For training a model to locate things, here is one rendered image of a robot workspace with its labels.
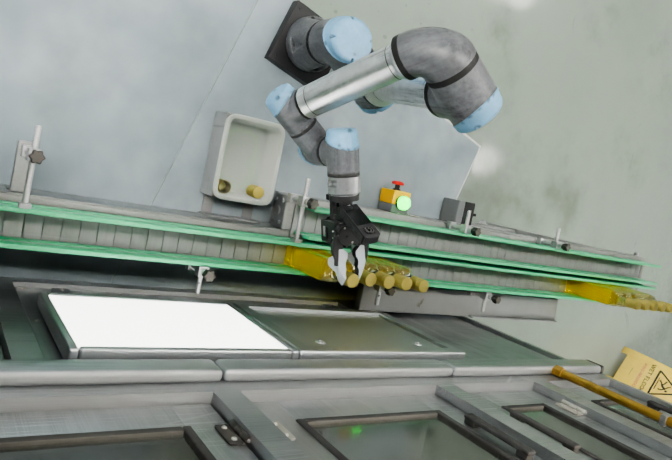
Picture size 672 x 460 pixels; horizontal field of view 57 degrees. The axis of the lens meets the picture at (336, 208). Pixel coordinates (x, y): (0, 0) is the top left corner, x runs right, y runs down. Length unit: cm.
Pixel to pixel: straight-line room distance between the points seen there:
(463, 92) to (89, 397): 85
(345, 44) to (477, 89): 43
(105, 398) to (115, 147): 77
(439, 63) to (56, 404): 87
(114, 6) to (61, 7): 12
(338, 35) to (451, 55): 42
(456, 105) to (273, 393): 66
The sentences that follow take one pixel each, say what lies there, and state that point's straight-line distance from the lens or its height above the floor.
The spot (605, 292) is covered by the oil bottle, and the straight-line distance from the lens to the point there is 247.
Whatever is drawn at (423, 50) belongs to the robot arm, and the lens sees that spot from 123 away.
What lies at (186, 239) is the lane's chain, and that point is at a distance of 155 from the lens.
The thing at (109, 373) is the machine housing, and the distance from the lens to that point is 103.
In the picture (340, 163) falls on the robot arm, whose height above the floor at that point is 116.
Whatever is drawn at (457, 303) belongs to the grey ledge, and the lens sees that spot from 213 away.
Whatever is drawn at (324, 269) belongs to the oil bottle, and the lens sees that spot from 151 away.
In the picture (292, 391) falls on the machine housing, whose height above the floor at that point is 143.
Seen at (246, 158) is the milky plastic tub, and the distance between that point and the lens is 170.
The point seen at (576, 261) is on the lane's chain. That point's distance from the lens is 258.
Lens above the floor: 231
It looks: 56 degrees down
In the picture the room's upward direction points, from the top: 106 degrees clockwise
